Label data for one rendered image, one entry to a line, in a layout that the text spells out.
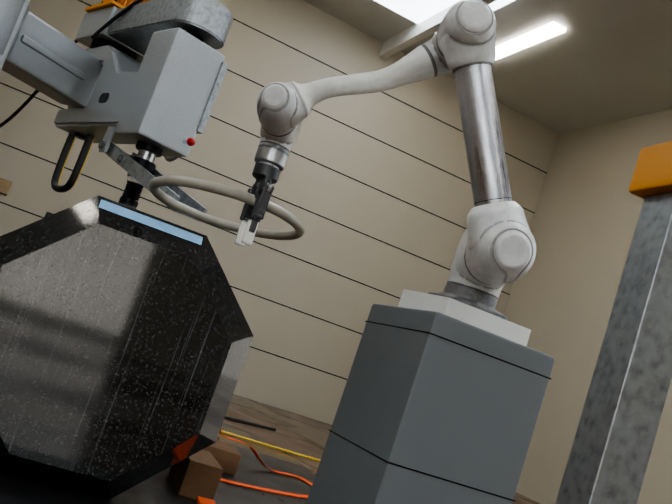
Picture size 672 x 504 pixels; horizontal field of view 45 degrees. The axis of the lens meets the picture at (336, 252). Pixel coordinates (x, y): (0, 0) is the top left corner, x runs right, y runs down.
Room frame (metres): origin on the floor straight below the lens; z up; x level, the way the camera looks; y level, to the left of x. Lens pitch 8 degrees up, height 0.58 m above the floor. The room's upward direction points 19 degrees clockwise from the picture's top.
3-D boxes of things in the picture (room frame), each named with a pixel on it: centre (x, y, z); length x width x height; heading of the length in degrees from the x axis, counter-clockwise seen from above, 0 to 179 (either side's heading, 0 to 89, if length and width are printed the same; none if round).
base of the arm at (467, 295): (2.32, -0.40, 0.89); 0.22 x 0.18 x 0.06; 21
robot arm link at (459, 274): (2.29, -0.41, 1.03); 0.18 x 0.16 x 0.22; 2
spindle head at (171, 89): (2.98, 0.83, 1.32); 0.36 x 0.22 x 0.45; 41
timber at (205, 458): (2.92, 0.22, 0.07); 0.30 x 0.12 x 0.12; 16
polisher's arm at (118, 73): (3.23, 1.02, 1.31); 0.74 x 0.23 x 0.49; 41
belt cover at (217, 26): (3.19, 1.00, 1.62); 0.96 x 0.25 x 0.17; 41
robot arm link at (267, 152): (2.23, 0.26, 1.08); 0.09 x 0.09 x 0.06
